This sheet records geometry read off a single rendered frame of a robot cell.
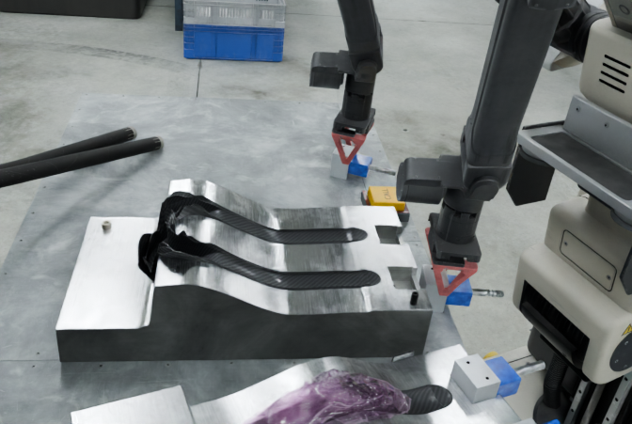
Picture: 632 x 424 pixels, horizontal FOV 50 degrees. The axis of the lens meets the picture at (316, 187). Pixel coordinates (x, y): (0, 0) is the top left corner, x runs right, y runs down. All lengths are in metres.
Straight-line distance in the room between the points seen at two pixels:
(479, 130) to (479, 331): 1.55
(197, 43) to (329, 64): 2.93
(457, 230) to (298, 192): 0.43
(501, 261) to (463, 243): 1.66
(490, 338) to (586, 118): 1.28
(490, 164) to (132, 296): 0.52
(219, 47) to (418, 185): 3.30
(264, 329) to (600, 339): 0.57
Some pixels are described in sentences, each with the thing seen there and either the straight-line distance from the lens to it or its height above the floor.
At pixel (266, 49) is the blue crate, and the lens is 4.19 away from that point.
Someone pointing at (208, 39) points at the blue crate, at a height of 0.13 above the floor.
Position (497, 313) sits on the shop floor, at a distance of 2.42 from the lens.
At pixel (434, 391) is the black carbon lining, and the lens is 0.90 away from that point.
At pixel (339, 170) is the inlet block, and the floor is 0.82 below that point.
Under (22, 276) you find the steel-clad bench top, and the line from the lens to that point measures 1.14.
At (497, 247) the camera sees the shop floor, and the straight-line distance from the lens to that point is 2.74.
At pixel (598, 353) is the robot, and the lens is 1.23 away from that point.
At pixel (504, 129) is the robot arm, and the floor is 1.16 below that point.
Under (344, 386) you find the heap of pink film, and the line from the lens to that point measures 0.79.
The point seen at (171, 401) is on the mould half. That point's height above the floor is 0.91.
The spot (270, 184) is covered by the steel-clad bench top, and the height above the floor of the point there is 0.80.
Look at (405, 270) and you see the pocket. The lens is 1.02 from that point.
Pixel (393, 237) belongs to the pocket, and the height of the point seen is 0.87.
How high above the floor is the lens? 1.49
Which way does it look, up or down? 31 degrees down
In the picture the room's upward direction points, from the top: 6 degrees clockwise
